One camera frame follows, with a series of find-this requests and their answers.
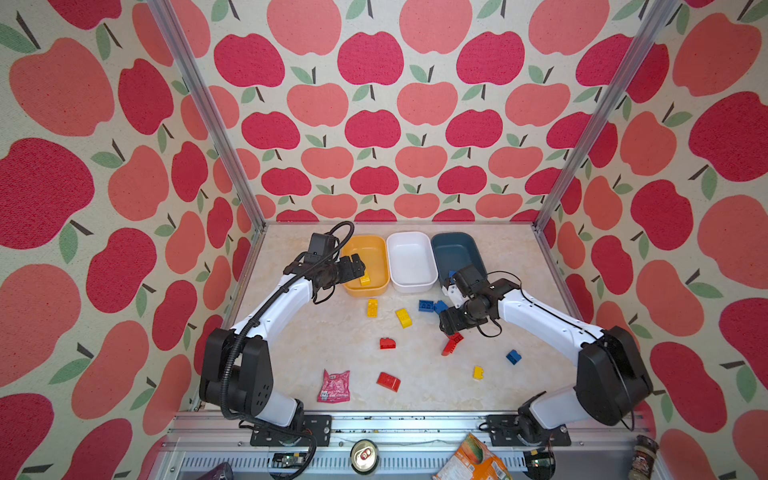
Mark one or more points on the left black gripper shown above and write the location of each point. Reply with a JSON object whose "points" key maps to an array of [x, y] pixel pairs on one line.
{"points": [[348, 274]]}

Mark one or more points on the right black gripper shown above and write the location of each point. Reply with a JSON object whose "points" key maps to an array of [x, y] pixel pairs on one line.
{"points": [[447, 322]]}

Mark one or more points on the yellow plastic container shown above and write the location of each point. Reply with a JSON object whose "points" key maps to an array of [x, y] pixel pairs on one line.
{"points": [[372, 252]]}

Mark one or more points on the dark teal plastic container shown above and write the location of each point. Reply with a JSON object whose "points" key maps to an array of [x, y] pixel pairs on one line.
{"points": [[454, 251]]}

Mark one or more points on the white plastic container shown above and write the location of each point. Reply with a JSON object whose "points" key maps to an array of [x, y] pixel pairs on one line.
{"points": [[411, 262]]}

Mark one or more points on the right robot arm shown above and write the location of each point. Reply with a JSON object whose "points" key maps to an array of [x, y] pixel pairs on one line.
{"points": [[611, 378]]}

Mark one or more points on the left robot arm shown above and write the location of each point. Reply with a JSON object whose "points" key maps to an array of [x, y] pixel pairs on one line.
{"points": [[237, 374]]}

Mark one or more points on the blue cube lego brick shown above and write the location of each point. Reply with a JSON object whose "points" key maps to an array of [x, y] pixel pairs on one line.
{"points": [[440, 307]]}

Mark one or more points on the red lego brick angled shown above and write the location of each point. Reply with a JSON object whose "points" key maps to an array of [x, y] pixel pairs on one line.
{"points": [[449, 348]]}

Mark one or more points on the blue flat lego brick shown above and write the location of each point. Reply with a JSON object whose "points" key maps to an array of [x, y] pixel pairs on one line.
{"points": [[426, 306]]}

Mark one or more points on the yellow lego brick upright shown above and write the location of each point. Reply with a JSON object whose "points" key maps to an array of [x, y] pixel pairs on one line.
{"points": [[372, 308]]}

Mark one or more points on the yellow curved lego brick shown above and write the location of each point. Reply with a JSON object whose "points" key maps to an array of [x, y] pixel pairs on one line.
{"points": [[404, 318]]}

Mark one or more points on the red curved lego brick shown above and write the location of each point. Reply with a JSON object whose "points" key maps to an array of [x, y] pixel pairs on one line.
{"points": [[387, 344]]}

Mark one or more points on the pink snack packet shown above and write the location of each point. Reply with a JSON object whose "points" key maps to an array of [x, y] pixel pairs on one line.
{"points": [[335, 388]]}

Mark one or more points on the red lego brick front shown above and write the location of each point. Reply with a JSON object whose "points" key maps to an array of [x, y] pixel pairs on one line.
{"points": [[389, 382]]}

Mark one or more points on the orange snack bag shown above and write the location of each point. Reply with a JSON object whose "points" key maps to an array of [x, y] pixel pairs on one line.
{"points": [[473, 461]]}

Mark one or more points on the soda can top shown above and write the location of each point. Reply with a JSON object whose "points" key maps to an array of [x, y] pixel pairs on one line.
{"points": [[364, 457]]}

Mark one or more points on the dark glass jar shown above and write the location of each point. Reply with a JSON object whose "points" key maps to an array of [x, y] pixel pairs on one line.
{"points": [[644, 458]]}

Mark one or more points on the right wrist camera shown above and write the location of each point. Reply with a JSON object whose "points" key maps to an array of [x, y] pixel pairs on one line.
{"points": [[467, 284]]}

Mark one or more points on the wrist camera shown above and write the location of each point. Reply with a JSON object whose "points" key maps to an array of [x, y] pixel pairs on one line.
{"points": [[320, 246], [467, 284]]}

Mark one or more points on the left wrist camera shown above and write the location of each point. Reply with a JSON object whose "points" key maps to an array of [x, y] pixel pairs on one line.
{"points": [[320, 246]]}

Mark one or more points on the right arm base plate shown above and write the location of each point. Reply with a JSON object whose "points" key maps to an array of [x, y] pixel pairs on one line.
{"points": [[504, 431]]}

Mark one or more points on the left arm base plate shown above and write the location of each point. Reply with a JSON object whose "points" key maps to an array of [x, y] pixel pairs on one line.
{"points": [[318, 427]]}

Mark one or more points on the left aluminium frame post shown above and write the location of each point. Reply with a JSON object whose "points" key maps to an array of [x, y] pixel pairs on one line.
{"points": [[173, 33]]}

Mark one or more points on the aluminium frame post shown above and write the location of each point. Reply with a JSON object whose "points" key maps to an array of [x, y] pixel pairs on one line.
{"points": [[639, 48], [173, 33]]}

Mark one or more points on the front aluminium rail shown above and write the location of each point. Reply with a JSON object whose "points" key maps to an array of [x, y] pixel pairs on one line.
{"points": [[427, 429]]}

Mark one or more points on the right aluminium frame post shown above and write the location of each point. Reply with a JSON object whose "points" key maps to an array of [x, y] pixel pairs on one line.
{"points": [[639, 48]]}

